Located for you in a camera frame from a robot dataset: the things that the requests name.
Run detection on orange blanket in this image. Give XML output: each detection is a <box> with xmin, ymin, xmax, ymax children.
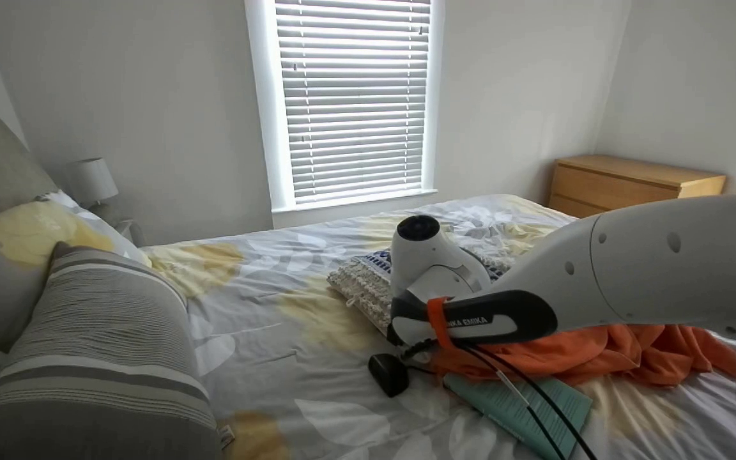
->
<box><xmin>423</xmin><ymin>322</ymin><xmax>736</xmax><ymax>391</ymax></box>

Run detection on grey striped pillow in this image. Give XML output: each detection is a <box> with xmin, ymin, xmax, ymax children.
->
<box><xmin>0</xmin><ymin>241</ymin><xmax>224</xmax><ymax>460</ymax></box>

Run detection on white window blinds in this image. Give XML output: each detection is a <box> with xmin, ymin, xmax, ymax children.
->
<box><xmin>274</xmin><ymin>0</ymin><xmax>435</xmax><ymax>205</ymax></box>

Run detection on small black round object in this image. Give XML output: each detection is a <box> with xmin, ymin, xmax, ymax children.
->
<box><xmin>364</xmin><ymin>351</ymin><xmax>413</xmax><ymax>398</ymax></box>

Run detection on teal book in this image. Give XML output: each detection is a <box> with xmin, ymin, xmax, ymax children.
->
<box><xmin>442</xmin><ymin>374</ymin><xmax>596</xmax><ymax>460</ymax></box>

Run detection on light wooden dresser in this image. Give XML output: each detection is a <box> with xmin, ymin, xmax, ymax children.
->
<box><xmin>545</xmin><ymin>154</ymin><xmax>731</xmax><ymax>219</ymax></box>

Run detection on white bedside lamp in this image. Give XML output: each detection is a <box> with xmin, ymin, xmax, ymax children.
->
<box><xmin>72</xmin><ymin>154</ymin><xmax>122</xmax><ymax>213</ymax></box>

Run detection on orange velcro strap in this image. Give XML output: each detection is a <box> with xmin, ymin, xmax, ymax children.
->
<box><xmin>423</xmin><ymin>295</ymin><xmax>458</xmax><ymax>354</ymax></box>

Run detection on white window frame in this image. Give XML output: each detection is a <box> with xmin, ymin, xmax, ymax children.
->
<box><xmin>243</xmin><ymin>0</ymin><xmax>446</xmax><ymax>214</ymax></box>

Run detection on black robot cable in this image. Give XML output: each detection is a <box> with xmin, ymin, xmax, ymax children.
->
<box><xmin>478</xmin><ymin>361</ymin><xmax>573</xmax><ymax>460</ymax></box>
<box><xmin>459</xmin><ymin>340</ymin><xmax>599</xmax><ymax>460</ymax></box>

